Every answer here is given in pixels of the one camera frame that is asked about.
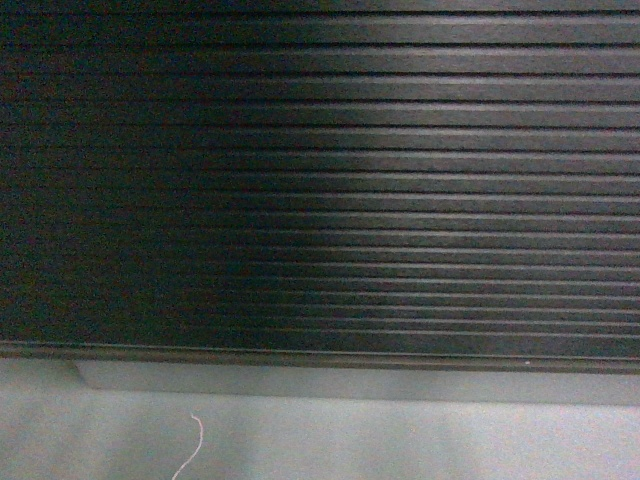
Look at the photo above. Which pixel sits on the black checkout counter cabinet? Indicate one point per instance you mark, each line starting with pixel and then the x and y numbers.
pixel 420 200

